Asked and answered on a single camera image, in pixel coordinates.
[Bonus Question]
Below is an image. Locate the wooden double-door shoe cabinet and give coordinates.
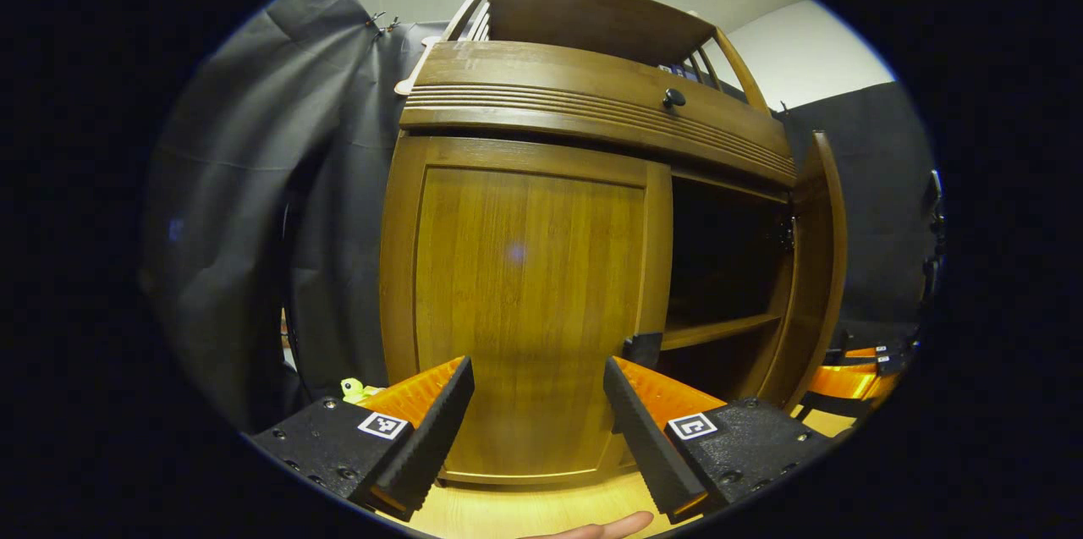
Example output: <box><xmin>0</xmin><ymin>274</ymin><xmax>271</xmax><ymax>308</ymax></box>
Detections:
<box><xmin>378</xmin><ymin>0</ymin><xmax>849</xmax><ymax>489</ymax></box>

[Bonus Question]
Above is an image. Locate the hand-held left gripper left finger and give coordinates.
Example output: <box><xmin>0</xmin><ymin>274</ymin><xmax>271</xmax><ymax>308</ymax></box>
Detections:
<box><xmin>250</xmin><ymin>355</ymin><xmax>476</xmax><ymax>523</ymax></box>

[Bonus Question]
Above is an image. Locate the light wooden board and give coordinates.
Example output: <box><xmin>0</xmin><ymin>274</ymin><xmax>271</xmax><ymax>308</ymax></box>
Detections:
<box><xmin>393</xmin><ymin>36</ymin><xmax>443</xmax><ymax>96</ymax></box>

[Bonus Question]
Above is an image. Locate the wooden shoe cabinet door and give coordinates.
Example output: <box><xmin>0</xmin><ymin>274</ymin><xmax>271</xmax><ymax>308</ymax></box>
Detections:
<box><xmin>378</xmin><ymin>135</ymin><xmax>673</xmax><ymax>487</ymax></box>
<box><xmin>757</xmin><ymin>130</ymin><xmax>849</xmax><ymax>413</ymax></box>

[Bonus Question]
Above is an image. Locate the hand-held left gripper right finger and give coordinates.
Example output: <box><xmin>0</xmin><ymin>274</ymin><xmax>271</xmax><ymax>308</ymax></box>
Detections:
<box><xmin>602</xmin><ymin>355</ymin><xmax>838</xmax><ymax>525</ymax></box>

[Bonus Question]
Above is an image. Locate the black backdrop cloth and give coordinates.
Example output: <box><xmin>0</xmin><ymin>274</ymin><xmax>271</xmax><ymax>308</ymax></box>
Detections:
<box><xmin>140</xmin><ymin>0</ymin><xmax>940</xmax><ymax>438</ymax></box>

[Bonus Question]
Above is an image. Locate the wooden cabinet drawer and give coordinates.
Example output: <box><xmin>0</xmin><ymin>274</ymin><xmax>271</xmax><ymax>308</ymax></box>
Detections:
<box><xmin>399</xmin><ymin>40</ymin><xmax>798</xmax><ymax>189</ymax></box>

